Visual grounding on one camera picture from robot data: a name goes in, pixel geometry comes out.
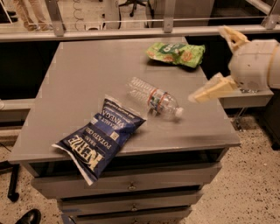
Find grey drawer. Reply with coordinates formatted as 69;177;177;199
74;207;192;224
31;162;221;199
59;191;202;215

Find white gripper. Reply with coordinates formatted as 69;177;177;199
188;25;279;103

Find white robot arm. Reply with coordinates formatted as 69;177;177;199
188;25;280;103

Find black office chair base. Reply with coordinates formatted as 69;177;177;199
118;0;154;18

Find grey metal railing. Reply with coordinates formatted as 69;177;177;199
0;0;280;42

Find blue kettle chip bag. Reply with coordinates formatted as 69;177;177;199
52;95;145;186

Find middle grey drawer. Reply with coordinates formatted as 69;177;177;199
59;191;202;215

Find clear plastic water bottle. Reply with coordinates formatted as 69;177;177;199
127;77;184;121

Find person legs tan trousers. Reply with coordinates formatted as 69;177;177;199
11;0;53;32

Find grey drawer cabinet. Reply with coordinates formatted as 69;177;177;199
10;39;240;224

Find green chip bag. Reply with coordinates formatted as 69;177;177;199
146;42;206;68

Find black chair leg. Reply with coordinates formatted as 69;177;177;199
0;161;19;202

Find top grey drawer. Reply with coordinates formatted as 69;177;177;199
31;162;221;199

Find bottom grey drawer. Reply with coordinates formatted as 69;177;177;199
74;207;192;224

